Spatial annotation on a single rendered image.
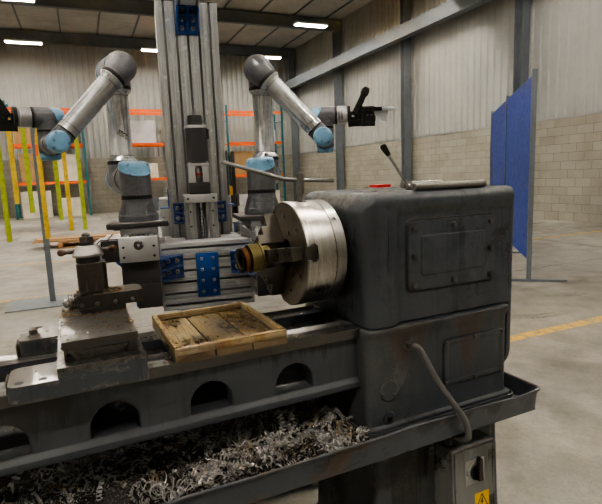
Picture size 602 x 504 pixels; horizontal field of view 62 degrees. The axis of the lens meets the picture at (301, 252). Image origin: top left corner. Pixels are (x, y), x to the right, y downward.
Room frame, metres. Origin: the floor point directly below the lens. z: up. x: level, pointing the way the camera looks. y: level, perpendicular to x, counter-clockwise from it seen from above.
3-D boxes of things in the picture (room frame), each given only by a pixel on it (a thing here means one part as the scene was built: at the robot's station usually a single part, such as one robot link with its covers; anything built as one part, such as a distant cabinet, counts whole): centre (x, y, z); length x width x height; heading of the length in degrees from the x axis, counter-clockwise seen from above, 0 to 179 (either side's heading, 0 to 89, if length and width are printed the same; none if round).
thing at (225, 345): (1.39, 0.26, 0.89); 0.36 x 0.30 x 0.04; 25
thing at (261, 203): (2.09, 0.15, 1.21); 0.15 x 0.15 x 0.10
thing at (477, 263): (1.70, -0.36, 1.06); 0.59 x 0.48 x 0.39; 115
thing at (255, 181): (2.09, 0.15, 1.33); 0.13 x 0.12 x 0.14; 174
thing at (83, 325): (1.27, 0.55, 0.95); 0.43 x 0.17 x 0.05; 25
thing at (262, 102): (2.22, 0.14, 1.54); 0.15 x 0.12 x 0.55; 174
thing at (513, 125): (7.58, -3.14, 1.18); 4.12 x 0.80 x 2.35; 165
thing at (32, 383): (1.24, 0.59, 0.90); 0.47 x 0.30 x 0.06; 25
